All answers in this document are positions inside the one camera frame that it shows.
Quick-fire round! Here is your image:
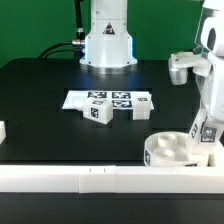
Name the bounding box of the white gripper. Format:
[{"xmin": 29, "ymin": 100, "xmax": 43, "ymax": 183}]
[{"xmin": 168, "ymin": 6, "xmax": 224, "ymax": 123}]

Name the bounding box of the white round stool seat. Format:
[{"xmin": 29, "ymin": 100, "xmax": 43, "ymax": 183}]
[{"xmin": 143, "ymin": 130, "xmax": 224, "ymax": 168}]

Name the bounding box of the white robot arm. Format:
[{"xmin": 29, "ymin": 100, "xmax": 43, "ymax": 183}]
[{"xmin": 80, "ymin": 0, "xmax": 224, "ymax": 122}]

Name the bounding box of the white paper with tags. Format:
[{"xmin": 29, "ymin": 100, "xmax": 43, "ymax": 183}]
[{"xmin": 61, "ymin": 90, "xmax": 155, "ymax": 110}]

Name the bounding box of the white left fence block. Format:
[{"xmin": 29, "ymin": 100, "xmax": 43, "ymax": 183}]
[{"xmin": 0, "ymin": 121, "xmax": 6, "ymax": 144}]

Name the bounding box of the black cable bundle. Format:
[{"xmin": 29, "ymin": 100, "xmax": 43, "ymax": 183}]
[{"xmin": 38, "ymin": 39, "xmax": 86, "ymax": 60}]

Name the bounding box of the white front fence wall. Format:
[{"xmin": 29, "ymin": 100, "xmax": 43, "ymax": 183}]
[{"xmin": 0, "ymin": 165, "xmax": 224, "ymax": 194}]

